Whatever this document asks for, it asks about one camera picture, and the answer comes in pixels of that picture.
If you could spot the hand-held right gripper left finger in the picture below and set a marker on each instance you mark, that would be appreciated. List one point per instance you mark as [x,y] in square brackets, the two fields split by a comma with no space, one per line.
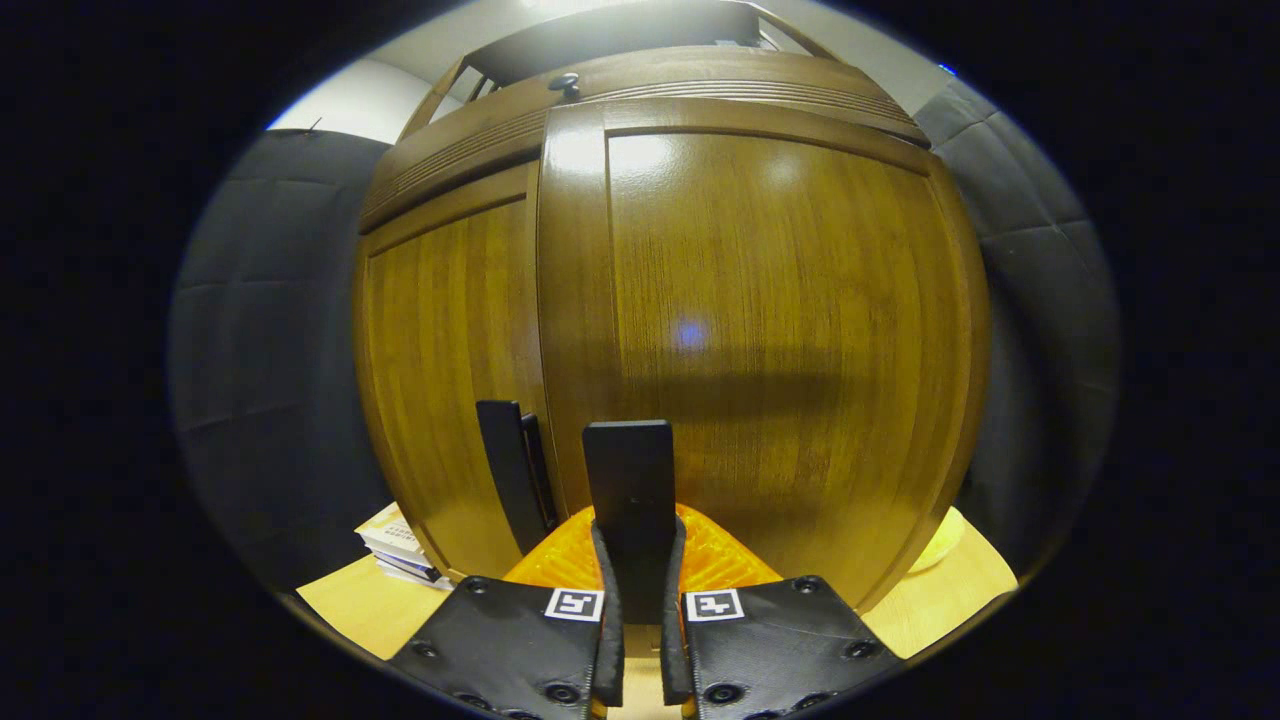
[608,640]

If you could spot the wooden double-door shoe cabinet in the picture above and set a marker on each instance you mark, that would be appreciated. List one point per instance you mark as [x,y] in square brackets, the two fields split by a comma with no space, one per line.
[620,35]

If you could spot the wooden shoe cabinet door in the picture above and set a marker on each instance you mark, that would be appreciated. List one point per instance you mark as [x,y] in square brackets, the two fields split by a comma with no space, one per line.
[450,350]
[780,300]

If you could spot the stack of books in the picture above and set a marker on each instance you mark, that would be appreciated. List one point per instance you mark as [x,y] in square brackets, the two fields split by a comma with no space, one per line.
[400,545]

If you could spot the black drawer knob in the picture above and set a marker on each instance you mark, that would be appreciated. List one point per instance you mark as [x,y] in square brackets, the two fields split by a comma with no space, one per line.
[564,84]

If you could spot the wooden cabinet drawer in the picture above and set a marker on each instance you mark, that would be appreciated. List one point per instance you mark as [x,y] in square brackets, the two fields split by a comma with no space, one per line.
[480,130]

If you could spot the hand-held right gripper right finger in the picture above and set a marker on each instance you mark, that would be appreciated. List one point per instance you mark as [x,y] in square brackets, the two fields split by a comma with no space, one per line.
[675,640]

